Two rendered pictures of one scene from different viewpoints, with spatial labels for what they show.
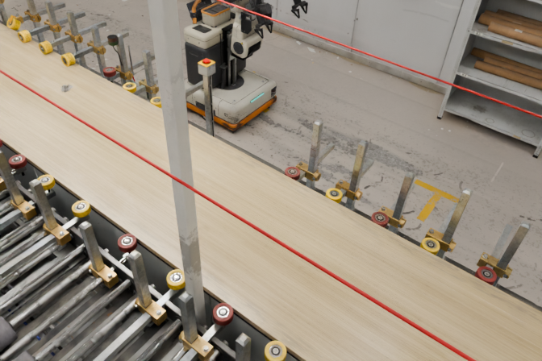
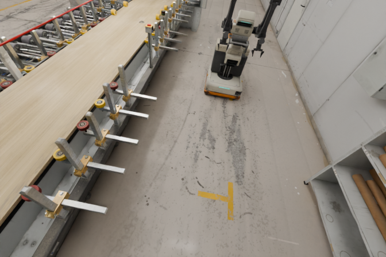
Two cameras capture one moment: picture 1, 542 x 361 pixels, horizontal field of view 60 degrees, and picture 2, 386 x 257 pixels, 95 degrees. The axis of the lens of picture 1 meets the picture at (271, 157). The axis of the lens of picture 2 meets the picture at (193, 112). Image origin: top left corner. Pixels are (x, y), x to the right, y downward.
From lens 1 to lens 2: 2.42 m
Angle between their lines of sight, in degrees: 40
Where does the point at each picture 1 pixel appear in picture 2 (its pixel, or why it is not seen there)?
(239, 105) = (212, 83)
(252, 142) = (205, 102)
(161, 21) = not seen: outside the picture
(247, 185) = (96, 73)
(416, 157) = (253, 178)
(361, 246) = (56, 120)
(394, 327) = not seen: outside the picture
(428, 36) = (355, 138)
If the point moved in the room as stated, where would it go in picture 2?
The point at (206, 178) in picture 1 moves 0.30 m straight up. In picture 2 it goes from (97, 62) to (89, 34)
